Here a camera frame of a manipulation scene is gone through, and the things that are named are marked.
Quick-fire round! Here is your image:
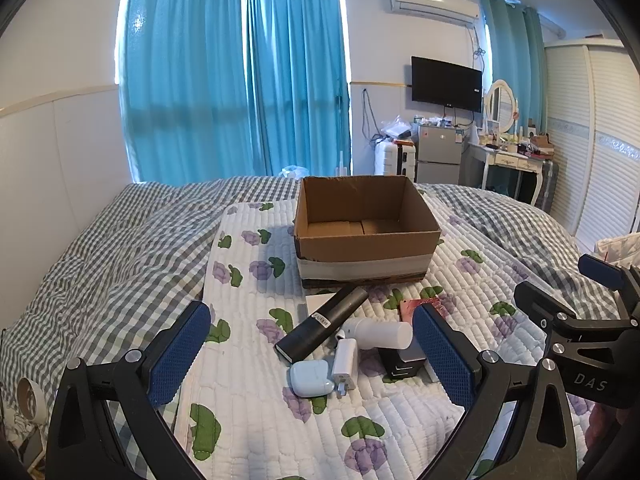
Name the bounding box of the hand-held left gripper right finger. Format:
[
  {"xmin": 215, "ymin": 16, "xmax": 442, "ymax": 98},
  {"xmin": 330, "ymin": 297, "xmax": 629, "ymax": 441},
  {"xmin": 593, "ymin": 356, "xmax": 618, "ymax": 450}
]
[{"xmin": 411, "ymin": 301, "xmax": 578, "ymax": 480}]

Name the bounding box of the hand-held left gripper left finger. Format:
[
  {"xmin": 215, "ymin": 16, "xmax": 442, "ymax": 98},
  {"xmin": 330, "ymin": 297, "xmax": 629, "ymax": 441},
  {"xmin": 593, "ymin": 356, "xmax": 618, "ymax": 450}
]
[{"xmin": 45, "ymin": 301, "xmax": 213, "ymax": 480}]

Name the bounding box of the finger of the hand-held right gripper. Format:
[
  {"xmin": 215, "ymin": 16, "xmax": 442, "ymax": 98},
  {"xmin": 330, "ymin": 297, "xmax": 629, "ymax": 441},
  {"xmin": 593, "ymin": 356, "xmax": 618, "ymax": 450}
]
[
  {"xmin": 514, "ymin": 281, "xmax": 581, "ymax": 343},
  {"xmin": 577, "ymin": 254, "xmax": 640, "ymax": 317}
]

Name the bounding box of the small black box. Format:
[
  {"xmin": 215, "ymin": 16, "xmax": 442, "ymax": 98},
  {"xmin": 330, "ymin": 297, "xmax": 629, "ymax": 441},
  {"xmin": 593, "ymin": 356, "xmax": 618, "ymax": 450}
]
[{"xmin": 377, "ymin": 345, "xmax": 426, "ymax": 380}]

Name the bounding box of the pink red card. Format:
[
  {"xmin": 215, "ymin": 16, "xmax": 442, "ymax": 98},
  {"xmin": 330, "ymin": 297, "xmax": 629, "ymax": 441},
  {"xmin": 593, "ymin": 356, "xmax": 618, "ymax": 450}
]
[{"xmin": 399, "ymin": 297, "xmax": 443, "ymax": 323}]

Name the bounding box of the white cylinder bottle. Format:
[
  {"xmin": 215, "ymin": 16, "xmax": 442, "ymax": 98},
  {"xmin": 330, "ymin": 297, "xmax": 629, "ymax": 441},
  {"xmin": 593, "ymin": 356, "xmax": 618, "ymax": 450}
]
[{"xmin": 336, "ymin": 317, "xmax": 413, "ymax": 351}]

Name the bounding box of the white plug charger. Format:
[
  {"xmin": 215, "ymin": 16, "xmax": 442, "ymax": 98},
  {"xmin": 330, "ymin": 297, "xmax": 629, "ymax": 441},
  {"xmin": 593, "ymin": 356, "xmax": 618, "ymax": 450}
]
[{"xmin": 330, "ymin": 338, "xmax": 360, "ymax": 397}]

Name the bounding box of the long black device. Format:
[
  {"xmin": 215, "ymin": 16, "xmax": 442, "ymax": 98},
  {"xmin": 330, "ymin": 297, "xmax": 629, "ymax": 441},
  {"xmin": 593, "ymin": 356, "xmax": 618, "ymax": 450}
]
[{"xmin": 274, "ymin": 287, "xmax": 369, "ymax": 363}]

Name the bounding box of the pale blue earbuds case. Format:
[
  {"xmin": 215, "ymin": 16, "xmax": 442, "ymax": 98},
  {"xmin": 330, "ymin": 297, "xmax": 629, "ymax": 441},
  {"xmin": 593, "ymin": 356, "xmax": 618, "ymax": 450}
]
[{"xmin": 289, "ymin": 360, "xmax": 335, "ymax": 397}]

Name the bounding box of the white card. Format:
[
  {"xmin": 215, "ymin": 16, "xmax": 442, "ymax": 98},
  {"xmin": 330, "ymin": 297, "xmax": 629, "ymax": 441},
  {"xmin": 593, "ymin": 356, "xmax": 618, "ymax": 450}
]
[{"xmin": 304, "ymin": 294, "xmax": 341, "ymax": 326}]

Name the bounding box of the brown cardboard box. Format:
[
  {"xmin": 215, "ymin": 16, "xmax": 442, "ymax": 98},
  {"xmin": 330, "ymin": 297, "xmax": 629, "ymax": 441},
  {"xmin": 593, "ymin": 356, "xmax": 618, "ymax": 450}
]
[{"xmin": 292, "ymin": 175, "xmax": 442, "ymax": 291}]

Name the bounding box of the floral quilted mat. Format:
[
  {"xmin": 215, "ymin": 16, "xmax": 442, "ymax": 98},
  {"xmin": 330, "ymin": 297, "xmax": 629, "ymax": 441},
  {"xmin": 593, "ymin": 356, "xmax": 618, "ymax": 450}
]
[{"xmin": 172, "ymin": 200, "xmax": 626, "ymax": 480}]

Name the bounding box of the small open cardboard box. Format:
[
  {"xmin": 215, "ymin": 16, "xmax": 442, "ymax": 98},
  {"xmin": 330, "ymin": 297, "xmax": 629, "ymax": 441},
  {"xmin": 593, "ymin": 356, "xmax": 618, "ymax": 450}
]
[{"xmin": 530, "ymin": 132, "xmax": 556, "ymax": 156}]

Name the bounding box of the white vanity table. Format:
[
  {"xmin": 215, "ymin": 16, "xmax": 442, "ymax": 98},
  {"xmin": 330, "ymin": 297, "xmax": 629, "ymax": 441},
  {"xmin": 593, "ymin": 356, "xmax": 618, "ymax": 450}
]
[{"xmin": 467, "ymin": 137, "xmax": 546, "ymax": 206}]

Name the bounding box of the tape roll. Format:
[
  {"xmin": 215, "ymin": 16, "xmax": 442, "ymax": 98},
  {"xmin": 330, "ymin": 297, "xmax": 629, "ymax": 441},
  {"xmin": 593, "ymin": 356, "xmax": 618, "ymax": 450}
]
[{"xmin": 17, "ymin": 377, "xmax": 48, "ymax": 421}]

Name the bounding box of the small silver fridge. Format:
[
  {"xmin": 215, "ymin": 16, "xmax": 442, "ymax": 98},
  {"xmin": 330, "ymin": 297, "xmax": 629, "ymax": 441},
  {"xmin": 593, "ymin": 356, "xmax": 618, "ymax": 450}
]
[{"xmin": 416, "ymin": 125, "xmax": 465, "ymax": 185}]

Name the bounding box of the oval white mirror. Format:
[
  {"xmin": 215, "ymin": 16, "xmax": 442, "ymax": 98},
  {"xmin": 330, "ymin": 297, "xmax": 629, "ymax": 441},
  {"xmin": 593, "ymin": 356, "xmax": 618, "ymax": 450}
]
[{"xmin": 485, "ymin": 80, "xmax": 518, "ymax": 133}]

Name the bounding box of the white suitcase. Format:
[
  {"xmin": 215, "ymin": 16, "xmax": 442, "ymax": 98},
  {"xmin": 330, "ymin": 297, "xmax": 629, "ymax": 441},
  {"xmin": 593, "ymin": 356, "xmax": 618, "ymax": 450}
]
[{"xmin": 374, "ymin": 139, "xmax": 417, "ymax": 183}]

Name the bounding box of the clear plastic bag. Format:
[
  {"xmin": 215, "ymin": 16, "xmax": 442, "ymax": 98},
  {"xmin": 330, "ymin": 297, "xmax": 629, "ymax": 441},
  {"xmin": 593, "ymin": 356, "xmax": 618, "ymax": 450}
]
[{"xmin": 381, "ymin": 116, "xmax": 418, "ymax": 142}]

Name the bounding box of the narrow blue curtain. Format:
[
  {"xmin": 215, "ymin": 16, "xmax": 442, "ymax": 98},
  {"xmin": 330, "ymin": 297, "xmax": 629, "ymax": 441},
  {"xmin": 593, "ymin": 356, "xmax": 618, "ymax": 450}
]
[{"xmin": 477, "ymin": 0, "xmax": 548, "ymax": 136}]

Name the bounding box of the wide blue curtain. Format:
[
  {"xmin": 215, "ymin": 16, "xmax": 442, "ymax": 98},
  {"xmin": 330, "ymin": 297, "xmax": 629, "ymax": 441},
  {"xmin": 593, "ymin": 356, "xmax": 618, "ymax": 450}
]
[{"xmin": 117, "ymin": 0, "xmax": 256, "ymax": 183}]

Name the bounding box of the white air conditioner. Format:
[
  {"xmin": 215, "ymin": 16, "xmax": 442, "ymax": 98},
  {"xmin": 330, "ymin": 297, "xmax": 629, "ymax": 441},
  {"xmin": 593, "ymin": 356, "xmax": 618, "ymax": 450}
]
[{"xmin": 387, "ymin": 0, "xmax": 480, "ymax": 28}]

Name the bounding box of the black wall television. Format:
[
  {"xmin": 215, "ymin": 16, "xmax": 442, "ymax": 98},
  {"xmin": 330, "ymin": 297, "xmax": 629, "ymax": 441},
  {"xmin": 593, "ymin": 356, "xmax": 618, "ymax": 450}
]
[{"xmin": 411, "ymin": 56, "xmax": 483, "ymax": 113}]

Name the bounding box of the black wall cable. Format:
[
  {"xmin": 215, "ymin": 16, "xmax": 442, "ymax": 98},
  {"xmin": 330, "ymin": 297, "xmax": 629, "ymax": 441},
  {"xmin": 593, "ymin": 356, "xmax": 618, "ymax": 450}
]
[{"xmin": 361, "ymin": 87, "xmax": 381, "ymax": 143}]

